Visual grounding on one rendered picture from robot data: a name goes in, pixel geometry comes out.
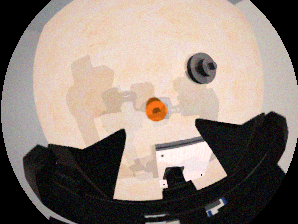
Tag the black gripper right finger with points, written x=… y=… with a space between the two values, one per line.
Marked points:
x=228 y=141

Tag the orange knob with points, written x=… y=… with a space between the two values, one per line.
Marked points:
x=155 y=110

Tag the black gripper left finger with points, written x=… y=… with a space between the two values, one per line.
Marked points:
x=99 y=163

